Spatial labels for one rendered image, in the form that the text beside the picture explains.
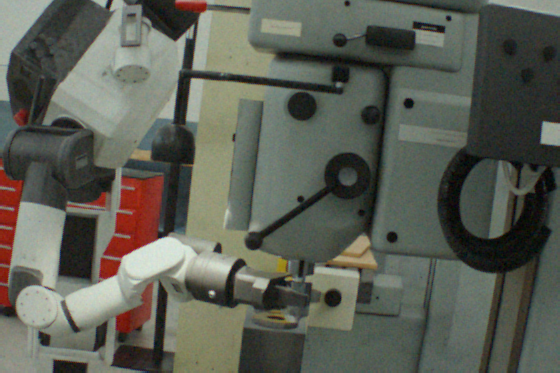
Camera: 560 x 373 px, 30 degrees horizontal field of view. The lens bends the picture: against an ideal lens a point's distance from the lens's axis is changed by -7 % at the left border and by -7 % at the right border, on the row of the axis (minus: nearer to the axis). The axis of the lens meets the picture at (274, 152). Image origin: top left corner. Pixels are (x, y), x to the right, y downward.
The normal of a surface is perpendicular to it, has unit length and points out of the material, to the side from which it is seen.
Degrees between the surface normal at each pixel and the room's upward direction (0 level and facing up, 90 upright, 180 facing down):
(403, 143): 90
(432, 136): 90
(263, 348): 90
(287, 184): 90
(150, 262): 52
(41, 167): 73
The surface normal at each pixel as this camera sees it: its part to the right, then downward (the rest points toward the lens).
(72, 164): 0.95, 0.09
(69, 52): 0.30, -0.44
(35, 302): -0.03, -0.21
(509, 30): -0.02, 0.05
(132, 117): 0.81, 0.06
